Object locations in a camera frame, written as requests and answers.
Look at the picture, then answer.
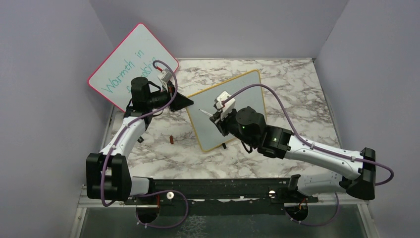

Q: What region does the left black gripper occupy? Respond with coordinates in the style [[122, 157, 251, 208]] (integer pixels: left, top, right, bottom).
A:
[[146, 82, 194, 112]]

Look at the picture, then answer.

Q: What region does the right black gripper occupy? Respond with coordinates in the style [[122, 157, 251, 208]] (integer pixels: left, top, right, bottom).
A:
[[210, 107, 256, 148]]

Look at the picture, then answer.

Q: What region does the yellow framed whiteboard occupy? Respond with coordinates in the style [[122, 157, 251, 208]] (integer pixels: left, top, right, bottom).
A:
[[185, 69, 267, 153]]

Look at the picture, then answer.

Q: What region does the white marker pen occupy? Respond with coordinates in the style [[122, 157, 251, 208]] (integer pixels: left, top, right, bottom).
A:
[[199, 109, 212, 117]]

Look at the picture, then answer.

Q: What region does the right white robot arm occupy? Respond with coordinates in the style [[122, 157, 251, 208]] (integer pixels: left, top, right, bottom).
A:
[[210, 107, 376, 202]]

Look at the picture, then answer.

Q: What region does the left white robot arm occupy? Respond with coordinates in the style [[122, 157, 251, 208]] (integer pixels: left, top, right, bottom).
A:
[[86, 77, 194, 204]]

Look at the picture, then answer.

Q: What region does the pink framed whiteboard with writing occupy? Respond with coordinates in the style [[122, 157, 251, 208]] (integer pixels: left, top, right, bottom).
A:
[[88, 23, 179, 111]]

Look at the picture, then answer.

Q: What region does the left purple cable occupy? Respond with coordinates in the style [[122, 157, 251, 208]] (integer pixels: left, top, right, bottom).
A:
[[100, 60, 190, 230]]

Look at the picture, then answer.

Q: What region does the purple cable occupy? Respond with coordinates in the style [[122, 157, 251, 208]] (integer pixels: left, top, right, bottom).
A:
[[100, 60, 190, 230], [221, 83, 394, 227]]

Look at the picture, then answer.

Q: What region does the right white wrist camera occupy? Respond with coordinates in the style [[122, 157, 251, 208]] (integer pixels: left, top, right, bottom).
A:
[[213, 91, 236, 120]]

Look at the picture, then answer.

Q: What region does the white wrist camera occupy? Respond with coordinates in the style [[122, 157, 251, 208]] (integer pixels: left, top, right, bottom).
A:
[[157, 69, 172, 86], [213, 91, 236, 120]]

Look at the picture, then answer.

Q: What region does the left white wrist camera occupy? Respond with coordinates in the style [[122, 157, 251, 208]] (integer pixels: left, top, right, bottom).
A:
[[157, 69, 172, 86]]

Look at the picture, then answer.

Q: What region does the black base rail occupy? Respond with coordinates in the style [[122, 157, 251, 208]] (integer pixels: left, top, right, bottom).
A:
[[125, 175, 318, 220]]

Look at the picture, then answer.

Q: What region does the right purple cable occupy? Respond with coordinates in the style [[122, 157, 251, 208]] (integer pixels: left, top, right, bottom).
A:
[[221, 83, 394, 227]]

